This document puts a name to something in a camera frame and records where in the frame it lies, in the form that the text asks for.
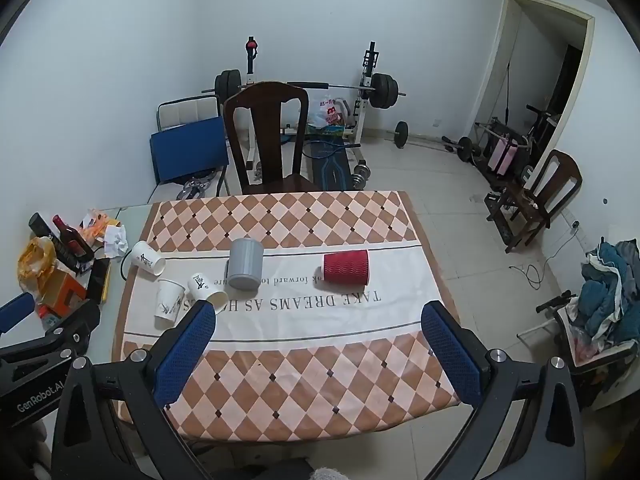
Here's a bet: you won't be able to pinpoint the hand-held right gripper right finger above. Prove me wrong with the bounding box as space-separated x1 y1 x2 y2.
421 301 588 480

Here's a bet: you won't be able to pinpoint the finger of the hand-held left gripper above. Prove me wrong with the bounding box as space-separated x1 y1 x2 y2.
0 291 37 335
0 299 102 361

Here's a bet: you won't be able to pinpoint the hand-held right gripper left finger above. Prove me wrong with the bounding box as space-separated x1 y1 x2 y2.
50 300 218 480

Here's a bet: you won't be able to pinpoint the white paper cup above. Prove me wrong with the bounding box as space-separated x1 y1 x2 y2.
187 272 229 309
131 240 166 277
154 278 186 331

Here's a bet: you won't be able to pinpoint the grey cup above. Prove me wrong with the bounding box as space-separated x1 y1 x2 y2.
226 237 263 292

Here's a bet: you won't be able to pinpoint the red ribbed paper cup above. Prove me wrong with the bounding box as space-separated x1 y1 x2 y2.
322 249 371 283

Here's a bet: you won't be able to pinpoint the orange cardboard box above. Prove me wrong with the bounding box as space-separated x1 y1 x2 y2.
36 269 89 322

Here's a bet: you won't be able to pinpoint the black and yellow book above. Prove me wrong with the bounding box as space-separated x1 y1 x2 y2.
84 257 113 304

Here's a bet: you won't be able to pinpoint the yellow plastic bag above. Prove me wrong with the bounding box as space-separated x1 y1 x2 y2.
17 236 57 292

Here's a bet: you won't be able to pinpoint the black bottle box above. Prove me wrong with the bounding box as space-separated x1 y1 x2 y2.
28 212 77 274

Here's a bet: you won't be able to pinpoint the dark wine bottle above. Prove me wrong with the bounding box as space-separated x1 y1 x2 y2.
52 214 97 264

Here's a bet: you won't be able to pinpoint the crumpled white tissue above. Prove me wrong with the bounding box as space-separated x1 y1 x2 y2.
102 224 131 257

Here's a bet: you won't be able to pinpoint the orange snack packets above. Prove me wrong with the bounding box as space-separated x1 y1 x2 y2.
79 208 122 242

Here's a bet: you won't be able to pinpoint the checkered tablecloth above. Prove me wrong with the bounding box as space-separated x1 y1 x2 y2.
112 190 463 443

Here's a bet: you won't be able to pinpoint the black clothes rack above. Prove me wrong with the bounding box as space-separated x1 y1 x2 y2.
536 289 640 412

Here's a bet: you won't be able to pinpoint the chrome weight plates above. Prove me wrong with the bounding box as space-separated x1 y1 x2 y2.
176 169 219 202

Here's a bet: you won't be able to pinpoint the pile of clothes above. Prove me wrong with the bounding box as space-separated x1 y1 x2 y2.
579 239 640 348

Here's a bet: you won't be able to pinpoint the dark wooden chair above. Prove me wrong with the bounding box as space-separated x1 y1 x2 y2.
487 149 583 254
222 81 322 195

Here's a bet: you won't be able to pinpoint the blue folder board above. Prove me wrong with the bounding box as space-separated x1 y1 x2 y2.
150 116 231 186

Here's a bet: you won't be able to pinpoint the chrome dumbbell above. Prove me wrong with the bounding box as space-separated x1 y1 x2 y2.
351 159 374 191

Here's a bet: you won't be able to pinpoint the pink bag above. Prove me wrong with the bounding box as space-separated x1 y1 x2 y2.
487 137 522 174

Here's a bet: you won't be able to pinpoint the small floor barbell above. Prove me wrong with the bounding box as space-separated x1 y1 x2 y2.
392 120 477 163

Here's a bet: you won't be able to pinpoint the white padded chair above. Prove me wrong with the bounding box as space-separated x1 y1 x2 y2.
156 95 222 131

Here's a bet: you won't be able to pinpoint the printed plastic bag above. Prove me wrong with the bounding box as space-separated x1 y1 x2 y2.
306 96 352 129

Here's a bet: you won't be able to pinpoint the barbell with black plates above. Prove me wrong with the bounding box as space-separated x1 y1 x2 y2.
201 70 407 112

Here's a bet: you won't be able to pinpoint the white weight rack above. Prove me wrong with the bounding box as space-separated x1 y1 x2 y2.
242 36 382 171

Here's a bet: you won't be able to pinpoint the black floor cable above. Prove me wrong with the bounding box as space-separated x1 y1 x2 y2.
509 219 582 290

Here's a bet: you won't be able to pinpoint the white door frame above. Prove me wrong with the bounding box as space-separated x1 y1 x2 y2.
471 0 597 161

